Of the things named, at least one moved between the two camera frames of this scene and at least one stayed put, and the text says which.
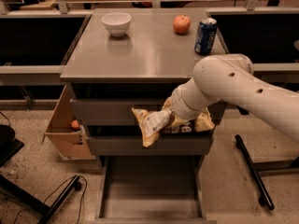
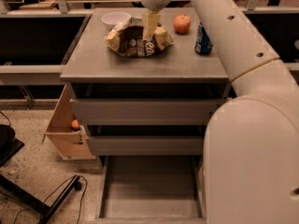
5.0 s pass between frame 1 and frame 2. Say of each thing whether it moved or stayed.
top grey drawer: stayed
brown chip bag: moved
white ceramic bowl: stayed
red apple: stayed
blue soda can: stayed
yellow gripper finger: moved
